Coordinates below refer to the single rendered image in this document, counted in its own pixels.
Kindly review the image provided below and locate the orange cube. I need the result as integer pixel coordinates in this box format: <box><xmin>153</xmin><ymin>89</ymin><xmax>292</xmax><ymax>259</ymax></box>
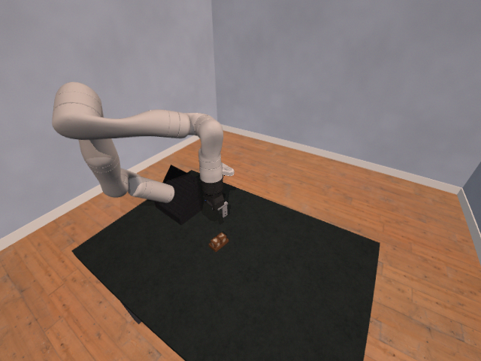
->
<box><xmin>210</xmin><ymin>237</ymin><xmax>221</xmax><ymax>249</ymax></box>
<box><xmin>217</xmin><ymin>232</ymin><xmax>227</xmax><ymax>244</ymax></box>

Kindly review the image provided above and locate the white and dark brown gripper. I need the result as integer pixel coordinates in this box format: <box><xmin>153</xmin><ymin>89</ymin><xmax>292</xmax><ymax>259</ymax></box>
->
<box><xmin>199</xmin><ymin>162</ymin><xmax>234</xmax><ymax>217</ymax></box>

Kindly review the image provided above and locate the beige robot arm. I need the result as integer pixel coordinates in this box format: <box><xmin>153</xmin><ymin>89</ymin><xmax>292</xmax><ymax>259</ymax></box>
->
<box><xmin>52</xmin><ymin>82</ymin><xmax>223</xmax><ymax>203</ymax></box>

